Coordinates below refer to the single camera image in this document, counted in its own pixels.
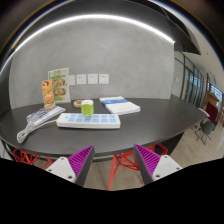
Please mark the green menu sign stand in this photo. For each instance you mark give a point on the green menu sign stand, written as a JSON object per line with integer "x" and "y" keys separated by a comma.
{"x": 63, "y": 86}

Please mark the white power strip blue sockets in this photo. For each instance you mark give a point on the white power strip blue sockets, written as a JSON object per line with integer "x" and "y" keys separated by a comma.
{"x": 90, "y": 120}

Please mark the red and wood cabinet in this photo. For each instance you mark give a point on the red and wood cabinet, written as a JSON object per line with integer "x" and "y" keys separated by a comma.
{"x": 211, "y": 111}

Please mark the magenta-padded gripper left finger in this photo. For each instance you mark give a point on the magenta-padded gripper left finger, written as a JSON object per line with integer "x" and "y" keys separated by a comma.
{"x": 63, "y": 166}

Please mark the orange menu sign wooden base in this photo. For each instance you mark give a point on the orange menu sign wooden base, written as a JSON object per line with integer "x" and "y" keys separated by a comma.
{"x": 48, "y": 93}

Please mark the curved ceiling light strip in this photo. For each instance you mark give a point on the curved ceiling light strip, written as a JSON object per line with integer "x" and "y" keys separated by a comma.
{"x": 93, "y": 16}

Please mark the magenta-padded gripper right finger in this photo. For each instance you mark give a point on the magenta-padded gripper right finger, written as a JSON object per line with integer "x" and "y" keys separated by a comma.
{"x": 163, "y": 165}

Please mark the green and white charger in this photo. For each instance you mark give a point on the green and white charger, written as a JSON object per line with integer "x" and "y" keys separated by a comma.
{"x": 87, "y": 108}

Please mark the black-framed glass partition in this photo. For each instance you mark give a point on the black-framed glass partition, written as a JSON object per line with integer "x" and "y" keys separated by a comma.
{"x": 186, "y": 80}

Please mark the white wall switch plate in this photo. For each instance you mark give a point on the white wall switch plate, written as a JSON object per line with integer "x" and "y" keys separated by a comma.
{"x": 71, "y": 80}

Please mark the white booklet with blue band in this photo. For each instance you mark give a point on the white booklet with blue band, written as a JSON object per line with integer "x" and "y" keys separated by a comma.
{"x": 121, "y": 106}

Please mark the dark chair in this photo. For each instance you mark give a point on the dark chair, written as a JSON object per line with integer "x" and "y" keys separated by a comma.
{"x": 206, "y": 128}

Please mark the beige tape roll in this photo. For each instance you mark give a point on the beige tape roll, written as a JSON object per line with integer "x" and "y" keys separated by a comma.
{"x": 78, "y": 103}

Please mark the white wall socket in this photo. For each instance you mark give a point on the white wall socket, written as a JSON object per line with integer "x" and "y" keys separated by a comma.
{"x": 103, "y": 78}
{"x": 81, "y": 79}
{"x": 92, "y": 78}

